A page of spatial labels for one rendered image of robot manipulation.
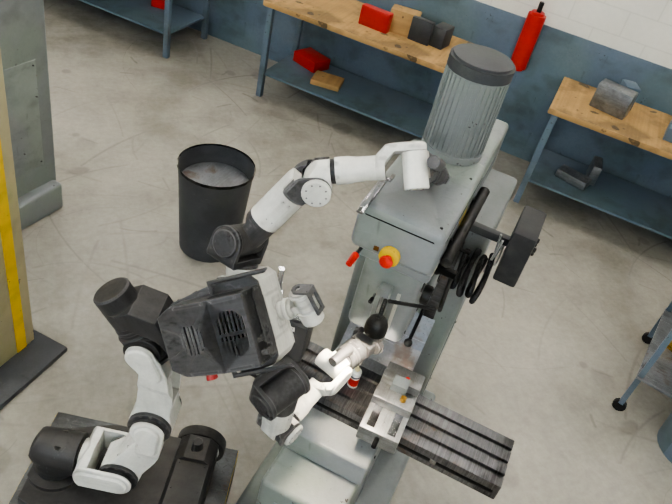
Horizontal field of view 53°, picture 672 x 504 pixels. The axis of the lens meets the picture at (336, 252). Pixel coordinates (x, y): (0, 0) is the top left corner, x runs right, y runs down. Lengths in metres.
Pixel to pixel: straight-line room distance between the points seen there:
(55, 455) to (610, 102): 4.61
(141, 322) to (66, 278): 2.37
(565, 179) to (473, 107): 3.96
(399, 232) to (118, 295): 0.80
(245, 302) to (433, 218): 0.57
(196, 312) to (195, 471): 1.07
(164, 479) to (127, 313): 0.97
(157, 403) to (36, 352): 1.72
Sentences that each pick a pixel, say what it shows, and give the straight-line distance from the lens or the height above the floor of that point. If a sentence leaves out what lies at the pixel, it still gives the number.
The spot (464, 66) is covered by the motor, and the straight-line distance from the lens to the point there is 2.04.
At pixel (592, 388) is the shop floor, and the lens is 4.56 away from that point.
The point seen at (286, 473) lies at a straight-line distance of 2.63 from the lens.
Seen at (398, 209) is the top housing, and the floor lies 1.89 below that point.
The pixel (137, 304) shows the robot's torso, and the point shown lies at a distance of 1.99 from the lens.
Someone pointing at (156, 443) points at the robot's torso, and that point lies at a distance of 2.33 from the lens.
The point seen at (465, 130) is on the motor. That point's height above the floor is 2.02.
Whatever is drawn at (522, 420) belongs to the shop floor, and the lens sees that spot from 4.13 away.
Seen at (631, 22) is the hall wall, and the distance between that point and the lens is 6.12.
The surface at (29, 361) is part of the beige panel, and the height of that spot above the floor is 0.03.
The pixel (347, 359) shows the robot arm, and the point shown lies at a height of 1.26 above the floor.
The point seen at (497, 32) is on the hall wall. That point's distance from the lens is 6.26.
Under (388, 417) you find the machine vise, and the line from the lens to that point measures 2.52.
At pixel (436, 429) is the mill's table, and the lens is 2.66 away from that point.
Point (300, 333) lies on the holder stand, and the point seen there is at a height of 1.09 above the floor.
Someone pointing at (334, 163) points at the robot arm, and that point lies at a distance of 1.73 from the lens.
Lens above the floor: 2.93
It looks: 39 degrees down
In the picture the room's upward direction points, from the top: 15 degrees clockwise
